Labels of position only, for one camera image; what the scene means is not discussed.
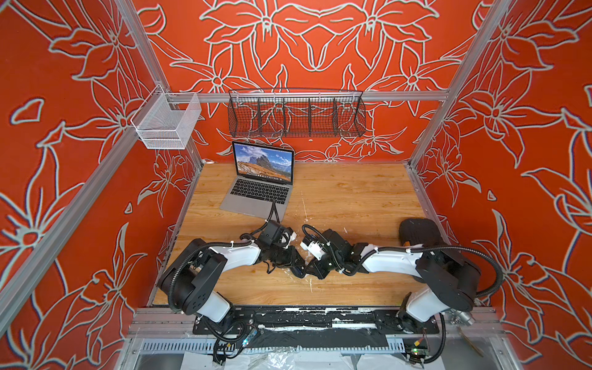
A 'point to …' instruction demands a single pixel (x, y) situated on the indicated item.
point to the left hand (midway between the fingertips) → (303, 262)
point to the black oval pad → (420, 231)
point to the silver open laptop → (264, 177)
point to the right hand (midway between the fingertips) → (304, 267)
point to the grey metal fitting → (460, 317)
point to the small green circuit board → (417, 354)
